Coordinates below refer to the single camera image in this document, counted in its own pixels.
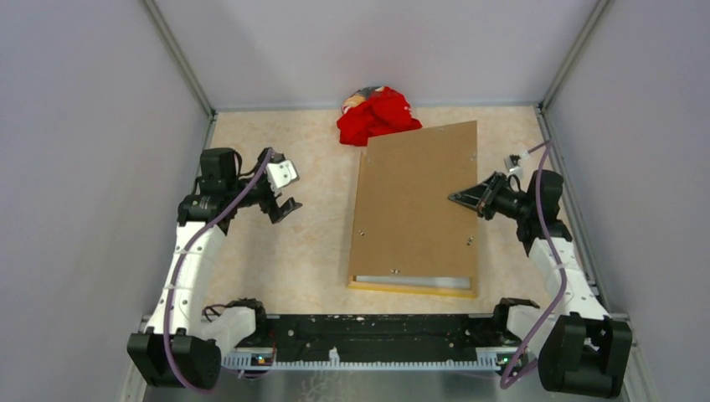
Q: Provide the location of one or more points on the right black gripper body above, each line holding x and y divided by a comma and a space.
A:
513, 204

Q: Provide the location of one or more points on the brown backing board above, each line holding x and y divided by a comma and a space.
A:
455, 139

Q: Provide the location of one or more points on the building and sky photo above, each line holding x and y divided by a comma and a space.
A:
463, 283

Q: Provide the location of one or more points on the yellow wooden photo frame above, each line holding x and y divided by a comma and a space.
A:
410, 288

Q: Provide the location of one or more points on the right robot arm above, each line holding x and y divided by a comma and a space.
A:
577, 346

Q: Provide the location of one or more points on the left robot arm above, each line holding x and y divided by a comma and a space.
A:
182, 345

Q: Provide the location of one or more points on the red crumpled cloth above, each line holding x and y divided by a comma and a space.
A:
374, 111

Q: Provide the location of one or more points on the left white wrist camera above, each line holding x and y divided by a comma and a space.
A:
280, 175

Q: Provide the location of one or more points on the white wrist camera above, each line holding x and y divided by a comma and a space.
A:
513, 162
280, 175

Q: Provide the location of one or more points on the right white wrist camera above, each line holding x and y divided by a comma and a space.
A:
513, 162

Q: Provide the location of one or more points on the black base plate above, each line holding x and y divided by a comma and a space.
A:
378, 338

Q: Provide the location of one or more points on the aluminium front rail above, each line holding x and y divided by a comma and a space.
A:
253, 364

